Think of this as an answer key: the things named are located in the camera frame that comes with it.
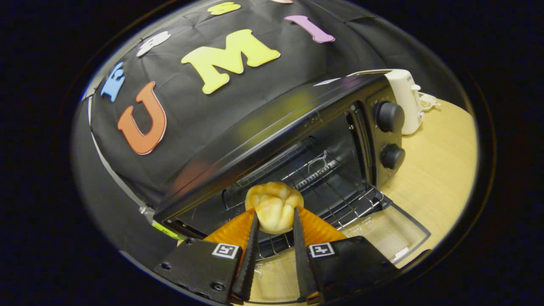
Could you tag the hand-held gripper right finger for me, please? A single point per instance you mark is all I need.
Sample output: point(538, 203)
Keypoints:
point(302, 263)

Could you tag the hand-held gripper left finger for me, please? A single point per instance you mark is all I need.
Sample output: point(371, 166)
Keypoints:
point(250, 263)

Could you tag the golden bread roll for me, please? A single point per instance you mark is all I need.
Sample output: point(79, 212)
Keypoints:
point(274, 208)

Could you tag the black toaster oven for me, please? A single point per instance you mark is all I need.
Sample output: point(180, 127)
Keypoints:
point(272, 127)

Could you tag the white pop-up toaster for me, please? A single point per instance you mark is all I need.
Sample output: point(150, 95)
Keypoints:
point(406, 102)

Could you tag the green label drink bottle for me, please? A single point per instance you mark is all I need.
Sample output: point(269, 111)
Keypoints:
point(165, 230)

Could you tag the small white snack dish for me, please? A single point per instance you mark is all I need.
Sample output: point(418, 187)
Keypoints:
point(430, 102)

